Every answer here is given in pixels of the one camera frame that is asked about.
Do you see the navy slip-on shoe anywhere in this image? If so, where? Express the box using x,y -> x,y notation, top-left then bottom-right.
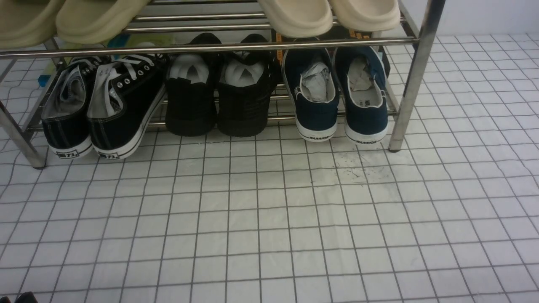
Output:
332,46 -> 388,145
281,48 -> 339,142

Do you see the silver metal shoe rack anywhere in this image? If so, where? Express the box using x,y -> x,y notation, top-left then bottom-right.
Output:
1,0 -> 445,170

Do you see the right black knit shoe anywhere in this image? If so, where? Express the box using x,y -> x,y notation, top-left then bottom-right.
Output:
217,50 -> 280,137

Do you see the black knit shoe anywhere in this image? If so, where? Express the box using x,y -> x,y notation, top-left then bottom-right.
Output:
164,52 -> 223,137
217,50 -> 280,137

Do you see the left black knit shoe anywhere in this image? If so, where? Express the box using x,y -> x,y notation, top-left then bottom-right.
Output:
164,52 -> 223,137

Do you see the black orange printed box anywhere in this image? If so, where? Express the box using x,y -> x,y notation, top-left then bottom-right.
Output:
271,25 -> 391,80

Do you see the right black canvas sneaker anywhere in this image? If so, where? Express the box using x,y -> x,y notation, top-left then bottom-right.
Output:
87,54 -> 169,160

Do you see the black canvas sneaker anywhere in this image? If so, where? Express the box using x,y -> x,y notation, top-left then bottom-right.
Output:
87,54 -> 169,160
41,56 -> 112,160

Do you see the far-right cream slipper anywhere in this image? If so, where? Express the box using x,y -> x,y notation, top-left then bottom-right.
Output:
329,0 -> 401,32

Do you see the left black canvas sneaker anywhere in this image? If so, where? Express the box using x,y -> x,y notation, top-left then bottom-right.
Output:
41,56 -> 112,160

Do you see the far-left beige slipper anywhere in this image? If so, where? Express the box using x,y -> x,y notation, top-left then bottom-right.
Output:
0,0 -> 65,49

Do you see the dark object bottom left corner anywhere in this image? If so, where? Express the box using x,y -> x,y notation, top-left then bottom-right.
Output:
0,292 -> 38,303

